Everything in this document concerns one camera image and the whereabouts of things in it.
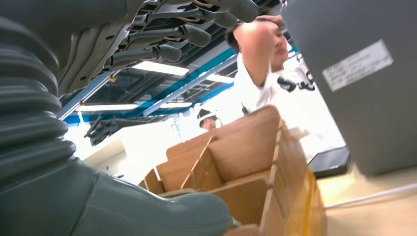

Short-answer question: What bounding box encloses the person with white headset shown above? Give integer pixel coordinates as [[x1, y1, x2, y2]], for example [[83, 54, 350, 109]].
[[196, 108, 223, 131]]

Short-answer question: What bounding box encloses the long ceiling light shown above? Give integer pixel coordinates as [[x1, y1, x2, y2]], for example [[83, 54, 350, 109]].
[[75, 103, 138, 113], [204, 74, 236, 85], [159, 101, 193, 109], [131, 60, 190, 77]]

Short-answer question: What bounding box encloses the white label sticker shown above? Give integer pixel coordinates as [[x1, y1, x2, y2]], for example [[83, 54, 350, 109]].
[[322, 39, 394, 93]]

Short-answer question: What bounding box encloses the brown cardboard compartment box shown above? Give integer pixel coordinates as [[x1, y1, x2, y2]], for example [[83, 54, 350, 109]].
[[138, 105, 328, 236]]

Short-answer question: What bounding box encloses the grey device box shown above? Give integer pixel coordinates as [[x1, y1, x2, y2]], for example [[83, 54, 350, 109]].
[[281, 0, 417, 177]]

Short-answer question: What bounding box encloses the black flat pad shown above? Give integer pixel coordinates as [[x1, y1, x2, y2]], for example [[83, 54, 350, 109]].
[[307, 146, 352, 179]]

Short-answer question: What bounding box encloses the white cable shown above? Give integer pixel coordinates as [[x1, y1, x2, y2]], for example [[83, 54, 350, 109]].
[[324, 182, 417, 210]]

